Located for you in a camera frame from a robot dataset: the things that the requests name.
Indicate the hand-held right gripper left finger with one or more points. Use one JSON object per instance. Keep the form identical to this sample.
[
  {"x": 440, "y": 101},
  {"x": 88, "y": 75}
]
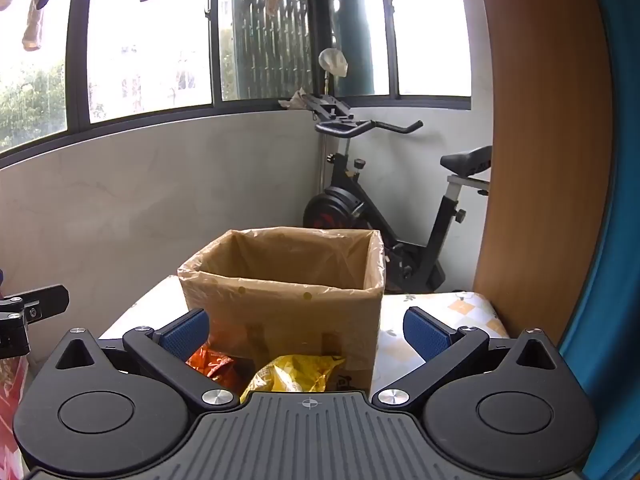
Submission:
[{"x": 182, "y": 336}]

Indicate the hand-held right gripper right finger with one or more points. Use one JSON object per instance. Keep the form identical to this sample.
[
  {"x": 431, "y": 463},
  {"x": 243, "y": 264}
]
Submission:
[{"x": 426, "y": 335}]

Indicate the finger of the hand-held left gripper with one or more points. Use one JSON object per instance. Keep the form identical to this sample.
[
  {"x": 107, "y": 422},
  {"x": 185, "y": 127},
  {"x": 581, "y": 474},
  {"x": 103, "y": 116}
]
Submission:
[{"x": 45, "y": 300}]

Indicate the orange snack bag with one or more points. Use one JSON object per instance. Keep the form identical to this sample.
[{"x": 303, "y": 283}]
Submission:
[{"x": 212, "y": 366}]

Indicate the brown cardboard box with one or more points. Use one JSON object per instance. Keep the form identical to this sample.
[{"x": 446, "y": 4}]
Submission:
[{"x": 235, "y": 340}]

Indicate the yellow snack bag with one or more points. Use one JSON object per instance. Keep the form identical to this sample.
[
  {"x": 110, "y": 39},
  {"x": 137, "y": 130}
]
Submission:
[{"x": 290, "y": 376}]

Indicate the clear plastic box liner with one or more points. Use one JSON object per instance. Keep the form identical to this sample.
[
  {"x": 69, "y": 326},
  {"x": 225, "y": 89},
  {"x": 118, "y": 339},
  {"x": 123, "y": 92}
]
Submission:
[{"x": 300, "y": 260}]

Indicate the black exercise bike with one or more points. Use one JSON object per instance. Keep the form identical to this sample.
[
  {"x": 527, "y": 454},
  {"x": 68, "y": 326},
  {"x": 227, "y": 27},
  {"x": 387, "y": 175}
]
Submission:
[{"x": 350, "y": 205}]

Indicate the blue panel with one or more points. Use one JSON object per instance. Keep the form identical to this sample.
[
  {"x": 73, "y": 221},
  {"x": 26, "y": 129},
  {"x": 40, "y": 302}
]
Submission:
[{"x": 615, "y": 260}]

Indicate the brown wooden panel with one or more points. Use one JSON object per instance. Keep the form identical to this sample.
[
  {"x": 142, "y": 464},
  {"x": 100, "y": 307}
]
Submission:
[{"x": 545, "y": 160}]

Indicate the crumpled white plastic sheet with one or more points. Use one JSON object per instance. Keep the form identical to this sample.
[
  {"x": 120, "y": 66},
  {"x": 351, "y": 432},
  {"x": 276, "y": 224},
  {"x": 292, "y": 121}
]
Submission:
[{"x": 297, "y": 100}]

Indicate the plastic bag on pole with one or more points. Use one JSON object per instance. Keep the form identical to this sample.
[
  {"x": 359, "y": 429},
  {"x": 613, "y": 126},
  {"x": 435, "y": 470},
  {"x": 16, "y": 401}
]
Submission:
[{"x": 332, "y": 62}]

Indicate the dark framed window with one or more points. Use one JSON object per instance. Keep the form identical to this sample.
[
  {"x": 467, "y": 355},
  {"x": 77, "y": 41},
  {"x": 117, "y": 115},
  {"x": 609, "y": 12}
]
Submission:
[{"x": 215, "y": 35}]

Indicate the metal window grille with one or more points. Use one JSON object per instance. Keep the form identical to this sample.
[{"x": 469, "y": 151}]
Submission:
[{"x": 275, "y": 35}]

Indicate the dark green pipe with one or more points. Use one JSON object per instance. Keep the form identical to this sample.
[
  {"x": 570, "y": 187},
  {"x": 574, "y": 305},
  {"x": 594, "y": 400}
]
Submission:
[{"x": 352, "y": 25}]

